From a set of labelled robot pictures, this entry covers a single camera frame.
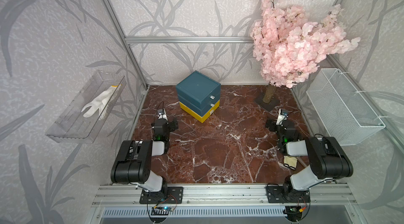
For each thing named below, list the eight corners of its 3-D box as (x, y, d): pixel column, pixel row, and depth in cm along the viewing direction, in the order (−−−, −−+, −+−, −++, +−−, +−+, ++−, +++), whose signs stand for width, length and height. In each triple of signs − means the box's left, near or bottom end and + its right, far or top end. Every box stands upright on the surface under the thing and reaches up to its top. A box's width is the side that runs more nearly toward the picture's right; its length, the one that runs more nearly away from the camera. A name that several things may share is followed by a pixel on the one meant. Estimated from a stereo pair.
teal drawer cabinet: (179, 108, 109) (173, 86, 92) (198, 92, 118) (195, 70, 101) (203, 125, 100) (201, 104, 83) (221, 107, 109) (222, 84, 92)
